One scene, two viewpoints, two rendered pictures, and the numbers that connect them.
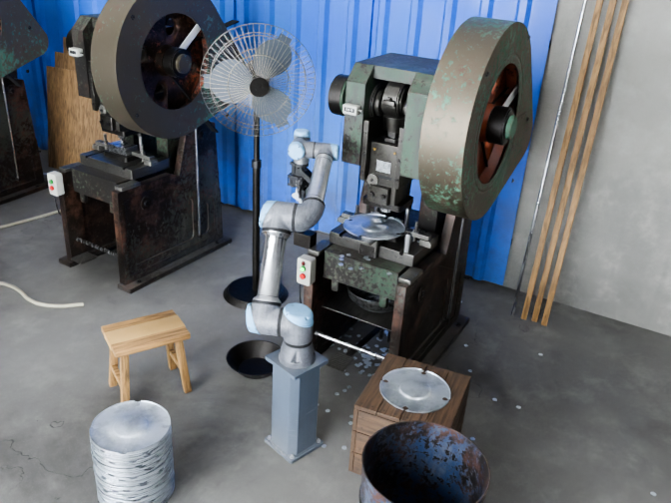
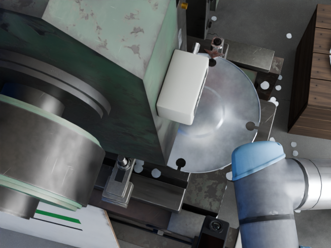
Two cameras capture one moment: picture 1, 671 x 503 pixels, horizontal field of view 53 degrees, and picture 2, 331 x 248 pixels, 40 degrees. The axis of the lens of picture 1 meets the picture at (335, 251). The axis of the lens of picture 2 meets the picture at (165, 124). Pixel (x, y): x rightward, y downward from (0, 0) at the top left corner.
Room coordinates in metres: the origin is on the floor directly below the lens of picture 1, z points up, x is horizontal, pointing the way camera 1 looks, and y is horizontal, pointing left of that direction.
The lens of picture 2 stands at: (2.93, 0.15, 1.79)
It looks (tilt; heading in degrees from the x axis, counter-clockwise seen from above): 73 degrees down; 269
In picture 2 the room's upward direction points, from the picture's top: 11 degrees counter-clockwise
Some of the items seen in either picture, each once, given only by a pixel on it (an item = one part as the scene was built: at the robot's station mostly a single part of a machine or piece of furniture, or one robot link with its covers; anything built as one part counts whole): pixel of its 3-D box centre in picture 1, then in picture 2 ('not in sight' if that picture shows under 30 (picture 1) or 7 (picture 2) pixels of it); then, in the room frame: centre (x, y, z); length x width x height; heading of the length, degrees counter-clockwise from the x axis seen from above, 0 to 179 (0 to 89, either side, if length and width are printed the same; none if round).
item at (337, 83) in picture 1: (350, 99); (12, 128); (3.10, -0.03, 1.31); 0.22 x 0.12 x 0.22; 151
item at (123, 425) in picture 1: (130, 425); not in sight; (1.92, 0.72, 0.32); 0.29 x 0.29 x 0.01
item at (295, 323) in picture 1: (297, 322); not in sight; (2.24, 0.14, 0.62); 0.13 x 0.12 x 0.14; 84
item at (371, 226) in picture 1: (373, 226); (196, 110); (2.85, -0.17, 0.78); 0.29 x 0.29 x 0.01
